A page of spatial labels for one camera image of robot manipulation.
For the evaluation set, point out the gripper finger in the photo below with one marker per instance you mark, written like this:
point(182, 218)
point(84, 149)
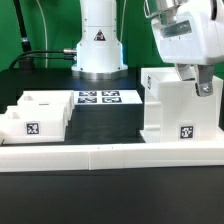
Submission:
point(204, 77)
point(185, 72)

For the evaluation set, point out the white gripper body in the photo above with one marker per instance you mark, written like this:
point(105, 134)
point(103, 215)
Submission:
point(187, 31)

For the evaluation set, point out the white drawer cabinet box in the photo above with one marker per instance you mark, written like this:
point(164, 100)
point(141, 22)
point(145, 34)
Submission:
point(173, 112)

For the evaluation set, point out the white drawer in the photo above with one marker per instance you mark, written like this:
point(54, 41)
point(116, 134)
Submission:
point(20, 125)
point(48, 97)

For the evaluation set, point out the white front drawer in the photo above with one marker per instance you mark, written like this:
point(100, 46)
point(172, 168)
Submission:
point(20, 125)

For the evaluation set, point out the white marker tag plate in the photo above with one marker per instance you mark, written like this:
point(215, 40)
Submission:
point(106, 97)

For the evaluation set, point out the black pole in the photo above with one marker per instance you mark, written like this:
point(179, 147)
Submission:
point(26, 46)

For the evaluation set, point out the white U-shaped fence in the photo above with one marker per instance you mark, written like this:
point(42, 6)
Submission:
point(112, 156)

